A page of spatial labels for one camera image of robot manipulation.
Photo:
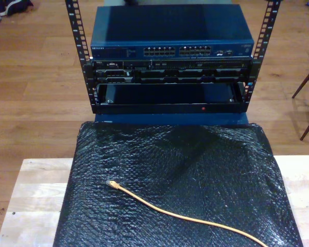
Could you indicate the black rack server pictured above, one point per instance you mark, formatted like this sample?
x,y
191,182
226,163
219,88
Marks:
x,y
170,73

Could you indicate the blue rack base plate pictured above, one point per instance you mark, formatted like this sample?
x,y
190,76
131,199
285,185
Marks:
x,y
157,119

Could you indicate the black rack frame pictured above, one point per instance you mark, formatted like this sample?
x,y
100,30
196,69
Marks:
x,y
76,25

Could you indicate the dark sneaker white sole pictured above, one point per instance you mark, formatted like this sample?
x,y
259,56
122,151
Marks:
x,y
15,6

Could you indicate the brown wooden chair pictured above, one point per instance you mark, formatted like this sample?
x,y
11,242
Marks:
x,y
305,81

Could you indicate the blue network switch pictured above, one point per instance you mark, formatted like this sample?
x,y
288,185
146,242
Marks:
x,y
170,25

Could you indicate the black bubble wrap mat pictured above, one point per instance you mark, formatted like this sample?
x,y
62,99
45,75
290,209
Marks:
x,y
170,180

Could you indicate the black rack shelf tray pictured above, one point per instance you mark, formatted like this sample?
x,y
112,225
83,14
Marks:
x,y
170,108

